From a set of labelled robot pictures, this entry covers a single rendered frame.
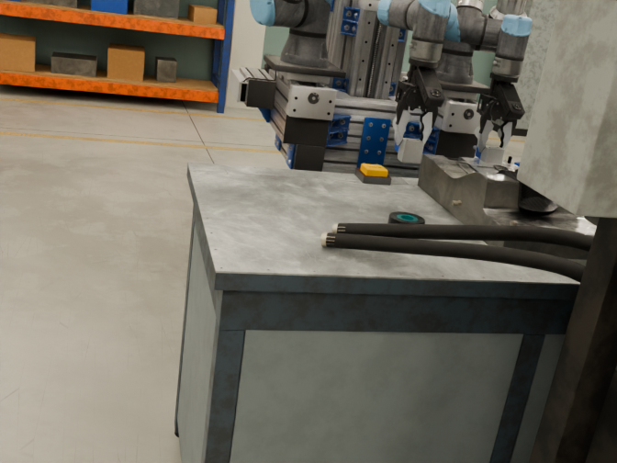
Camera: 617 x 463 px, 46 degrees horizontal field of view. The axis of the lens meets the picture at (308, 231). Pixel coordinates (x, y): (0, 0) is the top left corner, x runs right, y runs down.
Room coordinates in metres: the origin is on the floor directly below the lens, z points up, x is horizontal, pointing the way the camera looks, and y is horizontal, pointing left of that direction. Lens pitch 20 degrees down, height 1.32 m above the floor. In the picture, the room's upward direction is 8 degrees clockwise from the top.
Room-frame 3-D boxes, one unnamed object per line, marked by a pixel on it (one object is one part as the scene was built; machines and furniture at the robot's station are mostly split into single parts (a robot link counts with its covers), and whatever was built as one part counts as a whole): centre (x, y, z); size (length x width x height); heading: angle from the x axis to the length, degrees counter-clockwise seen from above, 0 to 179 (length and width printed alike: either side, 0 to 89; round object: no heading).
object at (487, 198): (1.74, -0.47, 0.87); 0.50 x 0.26 x 0.14; 16
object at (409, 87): (1.81, -0.21, 1.09); 0.09 x 0.08 x 0.12; 16
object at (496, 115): (2.01, -0.46, 1.06); 0.09 x 0.08 x 0.12; 16
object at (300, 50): (2.33, 0.09, 1.09); 0.15 x 0.15 x 0.10
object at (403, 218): (1.53, -0.21, 0.82); 0.08 x 0.08 x 0.04
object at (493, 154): (2.02, -0.46, 0.90); 0.13 x 0.05 x 0.05; 16
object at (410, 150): (1.82, -0.21, 0.93); 0.13 x 0.05 x 0.05; 16
